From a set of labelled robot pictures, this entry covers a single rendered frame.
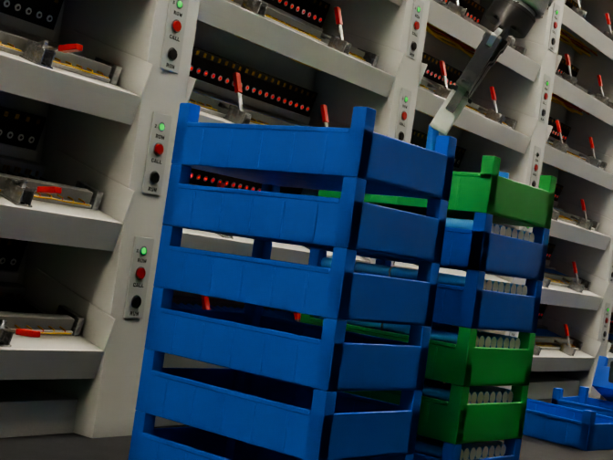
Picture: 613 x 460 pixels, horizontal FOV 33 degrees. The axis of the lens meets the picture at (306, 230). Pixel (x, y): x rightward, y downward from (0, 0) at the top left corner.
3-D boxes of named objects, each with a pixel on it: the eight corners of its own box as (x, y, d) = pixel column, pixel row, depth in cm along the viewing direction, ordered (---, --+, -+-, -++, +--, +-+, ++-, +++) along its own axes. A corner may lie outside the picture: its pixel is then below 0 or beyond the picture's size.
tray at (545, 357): (589, 371, 326) (607, 329, 324) (510, 371, 276) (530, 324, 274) (533, 342, 337) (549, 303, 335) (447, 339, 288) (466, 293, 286)
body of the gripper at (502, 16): (538, 11, 165) (506, 61, 166) (535, 25, 174) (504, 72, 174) (498, -13, 166) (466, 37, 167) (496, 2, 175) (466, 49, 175)
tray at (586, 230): (605, 250, 327) (623, 209, 325) (529, 230, 277) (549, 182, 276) (548, 226, 338) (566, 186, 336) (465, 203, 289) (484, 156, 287)
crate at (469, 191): (550, 229, 160) (557, 177, 161) (486, 213, 145) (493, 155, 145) (389, 213, 179) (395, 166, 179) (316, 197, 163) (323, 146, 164)
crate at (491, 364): (529, 385, 160) (536, 333, 160) (462, 386, 144) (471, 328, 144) (369, 352, 178) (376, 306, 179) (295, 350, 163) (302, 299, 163)
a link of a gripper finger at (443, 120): (468, 99, 170) (468, 98, 169) (444, 135, 170) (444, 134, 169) (452, 89, 170) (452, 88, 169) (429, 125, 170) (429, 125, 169)
